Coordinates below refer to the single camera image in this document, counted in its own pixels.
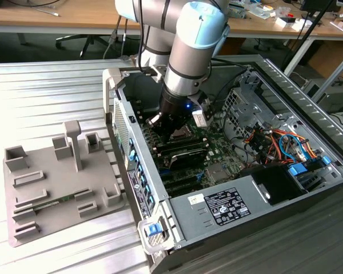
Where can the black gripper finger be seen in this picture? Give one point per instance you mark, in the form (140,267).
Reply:
(185,124)
(154,124)

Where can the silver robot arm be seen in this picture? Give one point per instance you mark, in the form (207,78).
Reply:
(188,57)

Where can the CPU socket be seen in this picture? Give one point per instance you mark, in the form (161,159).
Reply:
(193,136)

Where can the black RAM slot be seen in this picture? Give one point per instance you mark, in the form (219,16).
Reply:
(194,141)
(185,147)

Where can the black expansion slot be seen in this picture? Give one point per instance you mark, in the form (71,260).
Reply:
(185,187)
(181,178)

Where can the black graphics card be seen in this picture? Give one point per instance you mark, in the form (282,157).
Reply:
(185,160)

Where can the green motherboard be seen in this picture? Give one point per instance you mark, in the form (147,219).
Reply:
(220,148)

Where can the grey PC case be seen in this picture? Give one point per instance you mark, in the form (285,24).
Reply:
(131,85)

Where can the black serial label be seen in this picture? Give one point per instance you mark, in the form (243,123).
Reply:
(137,191)

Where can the perforated metal drive cage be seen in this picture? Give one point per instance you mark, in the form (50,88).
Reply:
(255,109)

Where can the small white sticker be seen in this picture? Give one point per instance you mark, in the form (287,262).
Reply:
(195,199)

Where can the black rating label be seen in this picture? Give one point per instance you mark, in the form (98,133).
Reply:
(227,207)

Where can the grey power supply unit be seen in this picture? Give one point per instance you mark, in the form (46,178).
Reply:
(194,217)

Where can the grey parts rack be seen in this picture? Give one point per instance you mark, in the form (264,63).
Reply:
(63,182)

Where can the black office chair base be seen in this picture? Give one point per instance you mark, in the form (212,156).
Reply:
(88,37)

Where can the blue disk carrier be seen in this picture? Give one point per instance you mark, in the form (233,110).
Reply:
(296,170)

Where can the green RAM stick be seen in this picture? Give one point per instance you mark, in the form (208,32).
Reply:
(50,203)

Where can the wooden desk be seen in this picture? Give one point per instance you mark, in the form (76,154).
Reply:
(74,14)
(328,31)

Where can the small blue clip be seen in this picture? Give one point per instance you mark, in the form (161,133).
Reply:
(326,160)

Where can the small white box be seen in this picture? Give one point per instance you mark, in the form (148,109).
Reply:
(298,26)

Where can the grey computer tower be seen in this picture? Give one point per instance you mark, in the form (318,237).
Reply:
(337,98)

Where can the brown cardboard box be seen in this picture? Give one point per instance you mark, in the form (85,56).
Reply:
(328,57)

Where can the small cardboard box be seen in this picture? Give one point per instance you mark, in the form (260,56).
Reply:
(341,26)

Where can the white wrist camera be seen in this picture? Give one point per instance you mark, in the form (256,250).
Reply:
(198,118)

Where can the black plastic air duct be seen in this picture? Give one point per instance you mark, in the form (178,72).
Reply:
(274,182)

